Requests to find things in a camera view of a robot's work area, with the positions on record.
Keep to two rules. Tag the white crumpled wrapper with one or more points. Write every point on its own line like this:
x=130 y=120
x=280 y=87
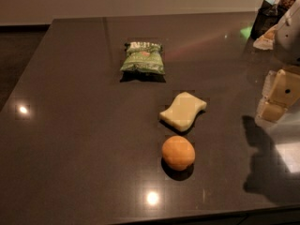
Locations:
x=266 y=41

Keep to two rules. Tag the pale yellow sponge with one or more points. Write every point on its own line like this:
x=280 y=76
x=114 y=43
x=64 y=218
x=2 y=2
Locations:
x=183 y=111

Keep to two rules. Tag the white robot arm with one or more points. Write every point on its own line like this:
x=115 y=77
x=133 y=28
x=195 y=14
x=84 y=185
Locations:
x=286 y=45

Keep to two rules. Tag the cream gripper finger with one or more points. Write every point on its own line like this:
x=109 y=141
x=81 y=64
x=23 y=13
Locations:
x=285 y=90
x=269 y=111

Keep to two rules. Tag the dark snack bag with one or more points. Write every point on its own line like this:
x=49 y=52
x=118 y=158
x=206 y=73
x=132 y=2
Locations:
x=267 y=16

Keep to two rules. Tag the orange fruit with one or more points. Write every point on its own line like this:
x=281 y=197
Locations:
x=178 y=153

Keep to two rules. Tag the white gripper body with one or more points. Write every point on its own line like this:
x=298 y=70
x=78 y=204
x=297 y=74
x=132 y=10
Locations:
x=289 y=37

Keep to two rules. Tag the green jalapeno chip bag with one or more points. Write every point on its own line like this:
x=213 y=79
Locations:
x=144 y=57

